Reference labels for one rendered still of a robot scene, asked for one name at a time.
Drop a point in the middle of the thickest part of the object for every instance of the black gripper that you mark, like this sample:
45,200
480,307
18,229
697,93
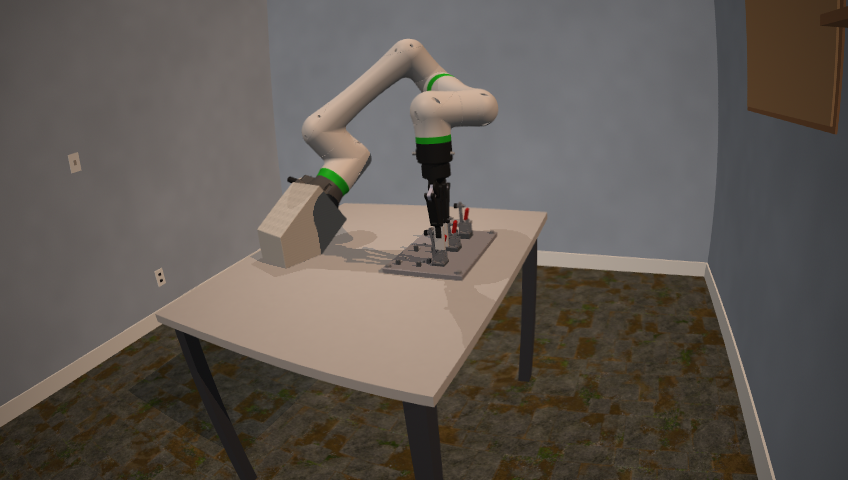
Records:
434,175

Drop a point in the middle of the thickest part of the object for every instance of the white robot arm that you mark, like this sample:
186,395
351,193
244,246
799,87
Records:
434,113

